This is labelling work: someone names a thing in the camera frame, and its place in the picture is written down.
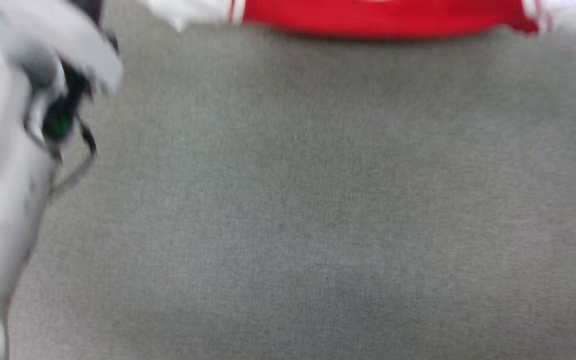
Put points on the red and white basketball jersey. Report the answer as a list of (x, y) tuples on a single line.
[(368, 17)]

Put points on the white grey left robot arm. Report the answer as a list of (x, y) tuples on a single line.
[(3, 175)]

